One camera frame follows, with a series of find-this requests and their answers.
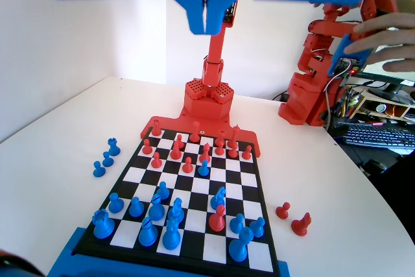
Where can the red leader arm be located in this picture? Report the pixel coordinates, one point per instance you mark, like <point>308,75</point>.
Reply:
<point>301,102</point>

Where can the red chess bishop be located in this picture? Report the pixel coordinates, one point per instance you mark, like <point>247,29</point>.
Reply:
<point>216,220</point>
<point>205,153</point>

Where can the red robot arm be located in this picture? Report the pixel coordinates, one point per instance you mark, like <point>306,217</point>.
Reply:
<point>215,46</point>

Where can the blue circuit board case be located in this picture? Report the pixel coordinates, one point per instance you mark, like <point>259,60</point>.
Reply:
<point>337,56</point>

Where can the red chess rook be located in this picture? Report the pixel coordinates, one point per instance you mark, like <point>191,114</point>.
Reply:
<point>156,128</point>
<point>221,136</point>

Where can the red chess queen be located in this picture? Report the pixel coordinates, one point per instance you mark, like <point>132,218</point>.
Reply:
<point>194,132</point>

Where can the red chess king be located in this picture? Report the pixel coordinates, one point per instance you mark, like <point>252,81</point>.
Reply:
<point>234,135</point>

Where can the blue chess pawn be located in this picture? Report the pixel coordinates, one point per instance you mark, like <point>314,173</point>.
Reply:
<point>98,169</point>
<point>236,223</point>
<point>203,168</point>
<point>163,190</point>
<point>107,159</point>
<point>257,226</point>
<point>115,203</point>
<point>136,207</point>

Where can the blue chess knight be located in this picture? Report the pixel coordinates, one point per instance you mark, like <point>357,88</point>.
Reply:
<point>218,197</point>
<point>176,209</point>

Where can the black and white chess board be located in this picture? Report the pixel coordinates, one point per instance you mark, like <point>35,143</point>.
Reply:
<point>194,199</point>

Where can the blue chess queen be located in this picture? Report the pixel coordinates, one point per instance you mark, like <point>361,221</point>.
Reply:
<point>171,236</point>

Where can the blue board mounting plate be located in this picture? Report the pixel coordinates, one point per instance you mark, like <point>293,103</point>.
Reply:
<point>68,257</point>

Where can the person's hand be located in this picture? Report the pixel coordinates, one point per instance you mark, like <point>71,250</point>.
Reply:
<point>398,30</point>

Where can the computer monitor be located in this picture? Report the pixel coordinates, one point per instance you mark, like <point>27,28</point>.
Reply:
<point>373,69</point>

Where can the black computer keyboard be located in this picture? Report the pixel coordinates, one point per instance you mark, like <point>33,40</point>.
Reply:
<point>376,136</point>

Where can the wooden desk organiser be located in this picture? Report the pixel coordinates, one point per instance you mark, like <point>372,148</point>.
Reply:
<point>398,108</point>

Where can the black computer mouse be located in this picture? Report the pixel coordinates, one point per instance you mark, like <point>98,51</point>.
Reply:
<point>376,165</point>

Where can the black camera module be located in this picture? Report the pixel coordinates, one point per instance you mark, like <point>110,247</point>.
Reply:
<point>231,14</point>

